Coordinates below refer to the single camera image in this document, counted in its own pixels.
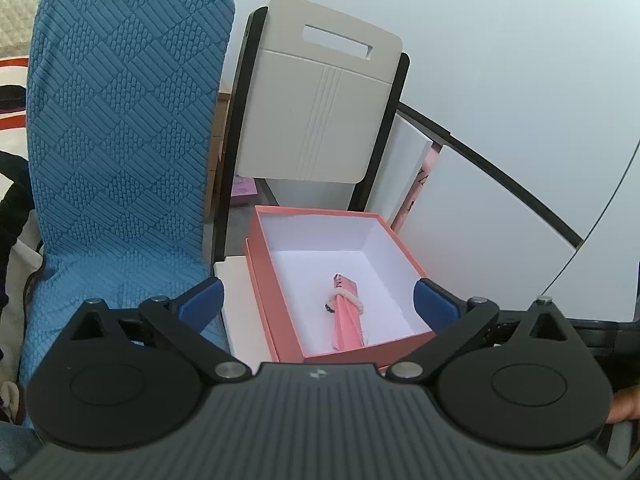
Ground white board panel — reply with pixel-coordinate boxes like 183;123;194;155
390;110;582;324

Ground beige folding chair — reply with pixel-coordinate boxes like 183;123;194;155
212;0;412;362

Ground blue jeans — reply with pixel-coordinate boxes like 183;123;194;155
0;419;42;463

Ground dark cloth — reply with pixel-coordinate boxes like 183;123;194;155
0;150;34;322

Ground salmon pink cardboard box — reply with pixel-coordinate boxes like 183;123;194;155
245;204;436;374

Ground blue textured chair cover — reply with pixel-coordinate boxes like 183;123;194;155
17;0;236;397

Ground white fluffy hair tie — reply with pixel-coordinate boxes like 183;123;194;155
323;287;365;315

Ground black curved frame bar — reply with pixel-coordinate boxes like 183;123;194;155
397;102;585;252

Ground small pink box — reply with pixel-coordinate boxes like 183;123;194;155
231;173;257;206

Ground person's right hand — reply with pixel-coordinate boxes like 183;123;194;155
606;388;640;424

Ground pink illustrated paper bag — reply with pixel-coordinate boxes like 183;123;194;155
388;142;444;234

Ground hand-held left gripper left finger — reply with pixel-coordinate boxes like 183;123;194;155
70;276;253;386

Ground cream quilted bedding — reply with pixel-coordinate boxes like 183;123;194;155
0;0;132;59

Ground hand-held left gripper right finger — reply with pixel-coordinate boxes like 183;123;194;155
387;277;596;386

